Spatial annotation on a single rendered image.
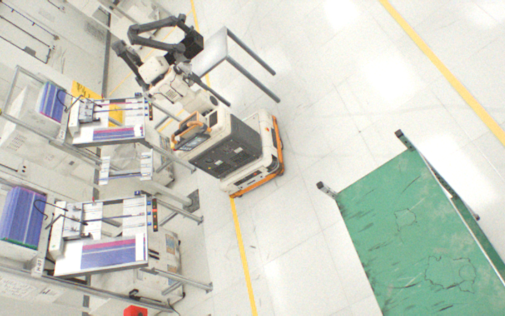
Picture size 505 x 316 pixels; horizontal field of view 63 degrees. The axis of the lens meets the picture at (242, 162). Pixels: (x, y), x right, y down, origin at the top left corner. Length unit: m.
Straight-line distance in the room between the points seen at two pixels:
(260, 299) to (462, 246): 2.00
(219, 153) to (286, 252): 0.98
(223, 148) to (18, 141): 2.08
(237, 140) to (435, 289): 2.07
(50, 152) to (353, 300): 3.18
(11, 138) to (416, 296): 3.79
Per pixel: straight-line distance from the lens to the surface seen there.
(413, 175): 1.94
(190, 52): 3.67
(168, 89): 3.42
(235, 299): 3.62
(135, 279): 3.73
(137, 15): 7.57
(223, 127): 3.24
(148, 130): 5.10
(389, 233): 1.89
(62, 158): 4.62
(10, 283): 3.68
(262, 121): 3.78
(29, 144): 4.53
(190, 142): 3.25
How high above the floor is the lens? 2.59
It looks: 39 degrees down
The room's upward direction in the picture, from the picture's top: 58 degrees counter-clockwise
